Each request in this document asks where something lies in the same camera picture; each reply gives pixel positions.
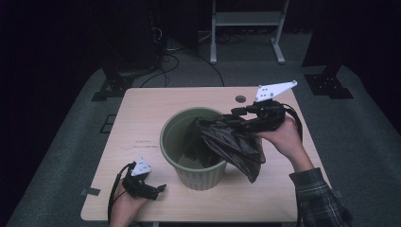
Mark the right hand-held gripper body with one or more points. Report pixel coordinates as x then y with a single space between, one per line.
268 115

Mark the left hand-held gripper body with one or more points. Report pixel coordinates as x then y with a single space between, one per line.
137 184

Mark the black plastic garbage bag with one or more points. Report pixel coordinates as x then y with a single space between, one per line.
233 142

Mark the green plastic trash can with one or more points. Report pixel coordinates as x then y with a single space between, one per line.
175 142

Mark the person's left hand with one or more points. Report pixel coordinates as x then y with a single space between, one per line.
124 206

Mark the person's right hand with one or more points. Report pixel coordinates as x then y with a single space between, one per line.
285 138

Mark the grey tape strip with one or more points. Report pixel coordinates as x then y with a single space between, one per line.
339 193
90 191

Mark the black stand base plate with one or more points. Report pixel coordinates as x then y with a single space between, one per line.
110 90
327 85

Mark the white metal stand frame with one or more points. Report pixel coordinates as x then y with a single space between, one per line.
247 18

